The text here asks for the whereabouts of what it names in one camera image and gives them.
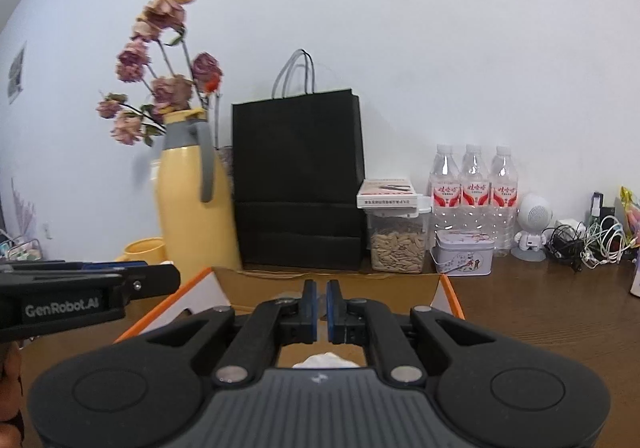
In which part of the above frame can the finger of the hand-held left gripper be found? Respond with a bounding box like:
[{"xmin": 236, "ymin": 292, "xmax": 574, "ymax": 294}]
[
  {"xmin": 0, "ymin": 260, "xmax": 150, "ymax": 275},
  {"xmin": 121, "ymin": 264, "xmax": 181, "ymax": 302}
]

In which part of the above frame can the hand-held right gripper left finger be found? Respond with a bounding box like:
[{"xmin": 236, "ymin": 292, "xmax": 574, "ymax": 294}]
[{"xmin": 145, "ymin": 279, "xmax": 319, "ymax": 386}]

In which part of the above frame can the printed tin box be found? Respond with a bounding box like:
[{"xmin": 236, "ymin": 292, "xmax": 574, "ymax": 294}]
[{"xmin": 431, "ymin": 229, "xmax": 496, "ymax": 275}]

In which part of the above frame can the yellow thermos jug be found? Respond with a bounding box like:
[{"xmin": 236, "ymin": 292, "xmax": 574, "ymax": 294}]
[{"xmin": 152, "ymin": 109, "xmax": 243, "ymax": 274}]

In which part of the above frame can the yellow snack packet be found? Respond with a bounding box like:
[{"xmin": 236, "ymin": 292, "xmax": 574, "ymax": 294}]
[{"xmin": 619, "ymin": 186, "xmax": 640, "ymax": 249}]

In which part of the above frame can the white robot speaker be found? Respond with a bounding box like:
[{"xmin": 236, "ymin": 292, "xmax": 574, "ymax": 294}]
[{"xmin": 511, "ymin": 193, "xmax": 555, "ymax": 261}]

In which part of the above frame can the person's left hand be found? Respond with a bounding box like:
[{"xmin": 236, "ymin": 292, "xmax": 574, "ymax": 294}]
[{"xmin": 0, "ymin": 347, "xmax": 25, "ymax": 436}]

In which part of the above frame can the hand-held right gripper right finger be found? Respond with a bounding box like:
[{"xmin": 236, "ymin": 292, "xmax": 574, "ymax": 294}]
[{"xmin": 326, "ymin": 279, "xmax": 496, "ymax": 386}]

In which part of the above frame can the clear water bottle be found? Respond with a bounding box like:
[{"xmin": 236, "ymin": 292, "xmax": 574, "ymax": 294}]
[
  {"xmin": 459, "ymin": 144, "xmax": 493, "ymax": 235},
  {"xmin": 489, "ymin": 145, "xmax": 517, "ymax": 258},
  {"xmin": 429, "ymin": 144, "xmax": 463, "ymax": 235}
]

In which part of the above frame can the dried pink flower bouquet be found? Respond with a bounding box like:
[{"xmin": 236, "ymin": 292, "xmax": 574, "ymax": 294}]
[{"xmin": 96, "ymin": 0, "xmax": 224, "ymax": 146}]

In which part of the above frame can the white cable tangle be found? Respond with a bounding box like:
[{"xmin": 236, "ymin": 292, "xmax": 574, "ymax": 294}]
[{"xmin": 580, "ymin": 215, "xmax": 632, "ymax": 270}]

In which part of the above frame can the black paper bag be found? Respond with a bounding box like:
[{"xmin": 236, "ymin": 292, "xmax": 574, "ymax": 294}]
[{"xmin": 231, "ymin": 49, "xmax": 367, "ymax": 271}]

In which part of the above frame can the yellow mug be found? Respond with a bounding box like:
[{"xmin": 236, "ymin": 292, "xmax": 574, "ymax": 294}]
[{"xmin": 116, "ymin": 238, "xmax": 168, "ymax": 265}]

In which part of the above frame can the black cable tangle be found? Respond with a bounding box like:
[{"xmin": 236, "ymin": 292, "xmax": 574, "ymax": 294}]
[{"xmin": 542, "ymin": 223, "xmax": 588, "ymax": 272}]

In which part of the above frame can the white flat box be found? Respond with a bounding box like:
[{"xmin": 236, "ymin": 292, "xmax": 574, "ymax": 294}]
[{"xmin": 356, "ymin": 176, "xmax": 422, "ymax": 210}]

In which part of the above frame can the white crumpled tissue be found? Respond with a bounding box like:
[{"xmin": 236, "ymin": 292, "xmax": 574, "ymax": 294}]
[{"xmin": 292, "ymin": 352, "xmax": 361, "ymax": 370}]

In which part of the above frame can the clear jar of seeds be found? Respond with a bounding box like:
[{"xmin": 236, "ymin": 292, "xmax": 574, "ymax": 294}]
[{"xmin": 364, "ymin": 195, "xmax": 432, "ymax": 274}]

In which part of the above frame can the wire rack with items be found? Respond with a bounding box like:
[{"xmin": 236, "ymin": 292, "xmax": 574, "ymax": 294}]
[{"xmin": 0, "ymin": 228, "xmax": 43, "ymax": 263}]

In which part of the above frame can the orange cardboard box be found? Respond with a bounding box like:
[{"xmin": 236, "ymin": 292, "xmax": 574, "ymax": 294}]
[{"xmin": 114, "ymin": 266, "xmax": 466, "ymax": 369}]

